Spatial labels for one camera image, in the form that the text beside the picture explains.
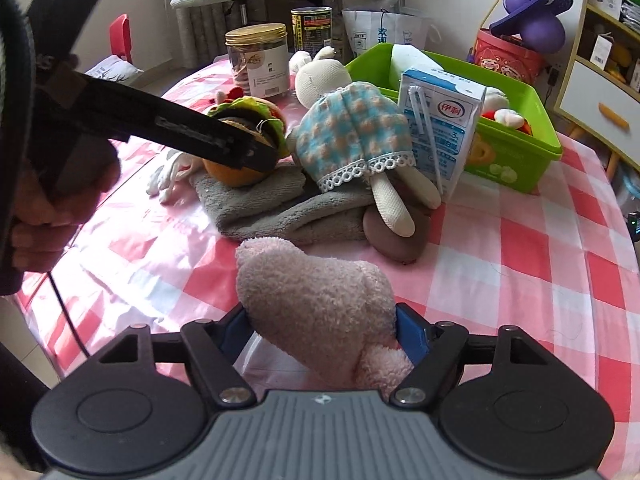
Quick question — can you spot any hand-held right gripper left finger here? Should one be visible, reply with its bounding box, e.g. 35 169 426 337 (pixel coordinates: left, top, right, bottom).
92 304 257 409

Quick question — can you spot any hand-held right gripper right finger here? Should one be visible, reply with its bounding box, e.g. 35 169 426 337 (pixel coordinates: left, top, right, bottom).
389 302 552 409

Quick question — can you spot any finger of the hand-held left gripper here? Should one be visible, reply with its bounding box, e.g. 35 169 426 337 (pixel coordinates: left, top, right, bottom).
75 72 279 174

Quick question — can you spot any white glove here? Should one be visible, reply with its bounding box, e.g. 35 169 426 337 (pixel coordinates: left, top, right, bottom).
146 151 202 204

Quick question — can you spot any burger plush toy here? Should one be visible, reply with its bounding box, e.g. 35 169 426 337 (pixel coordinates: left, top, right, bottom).
206 95 289 189

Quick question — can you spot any pink fluffy towel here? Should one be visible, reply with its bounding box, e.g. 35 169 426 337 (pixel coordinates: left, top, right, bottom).
235 237 416 387

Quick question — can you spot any brown round pad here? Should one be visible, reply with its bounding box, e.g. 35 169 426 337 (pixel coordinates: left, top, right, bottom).
362 204 434 264

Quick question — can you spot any grey towel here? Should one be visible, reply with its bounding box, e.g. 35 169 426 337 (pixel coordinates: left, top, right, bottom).
192 164 382 246

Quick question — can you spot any rabbit doll with checkered dress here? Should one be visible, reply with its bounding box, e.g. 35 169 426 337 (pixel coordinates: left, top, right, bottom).
289 46 444 238

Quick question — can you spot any green plastic bin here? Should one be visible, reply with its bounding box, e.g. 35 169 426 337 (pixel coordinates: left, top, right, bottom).
345 42 564 196

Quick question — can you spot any person's left hand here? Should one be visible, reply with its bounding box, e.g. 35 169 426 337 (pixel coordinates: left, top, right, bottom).
10 137 122 274

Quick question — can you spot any white packet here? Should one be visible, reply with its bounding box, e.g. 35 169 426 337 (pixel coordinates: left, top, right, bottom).
84 54 145 89

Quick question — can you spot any clear jar with gold lid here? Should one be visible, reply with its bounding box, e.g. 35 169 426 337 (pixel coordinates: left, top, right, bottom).
224 24 291 99

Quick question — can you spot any pink checkered tablecloth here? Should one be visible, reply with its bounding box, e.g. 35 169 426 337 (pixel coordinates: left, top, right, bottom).
10 52 638 480

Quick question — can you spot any red chair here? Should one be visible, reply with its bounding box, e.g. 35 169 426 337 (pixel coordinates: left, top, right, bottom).
108 14 134 64

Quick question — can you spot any dark tin can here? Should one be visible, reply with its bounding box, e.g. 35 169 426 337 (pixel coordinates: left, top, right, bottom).
290 6 334 63

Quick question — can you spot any blue and white milk carton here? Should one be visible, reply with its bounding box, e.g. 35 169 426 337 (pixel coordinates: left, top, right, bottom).
397 67 488 202

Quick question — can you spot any white paper bag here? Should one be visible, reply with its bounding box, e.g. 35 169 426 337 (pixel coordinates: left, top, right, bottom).
342 0 435 59

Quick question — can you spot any red and white plush toy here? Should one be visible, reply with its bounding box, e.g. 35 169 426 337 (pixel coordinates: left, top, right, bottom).
479 87 534 136

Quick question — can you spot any red patterned bucket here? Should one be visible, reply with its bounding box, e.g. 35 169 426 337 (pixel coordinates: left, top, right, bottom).
472 27 547 87

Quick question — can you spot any wooden shelf cabinet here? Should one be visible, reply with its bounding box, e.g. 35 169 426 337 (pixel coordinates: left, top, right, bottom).
554 0 640 158

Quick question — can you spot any purple ball toy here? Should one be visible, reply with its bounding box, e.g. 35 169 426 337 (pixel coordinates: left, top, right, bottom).
489 0 574 54

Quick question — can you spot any black cable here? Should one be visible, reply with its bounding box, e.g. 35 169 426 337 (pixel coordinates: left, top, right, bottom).
47 270 92 361

